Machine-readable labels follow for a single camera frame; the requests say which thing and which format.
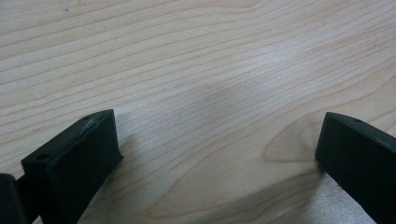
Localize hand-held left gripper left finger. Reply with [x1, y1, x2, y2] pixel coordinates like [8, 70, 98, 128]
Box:
[21, 108, 124, 224]

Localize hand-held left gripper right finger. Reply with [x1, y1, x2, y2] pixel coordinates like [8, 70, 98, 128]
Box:
[315, 111, 396, 224]

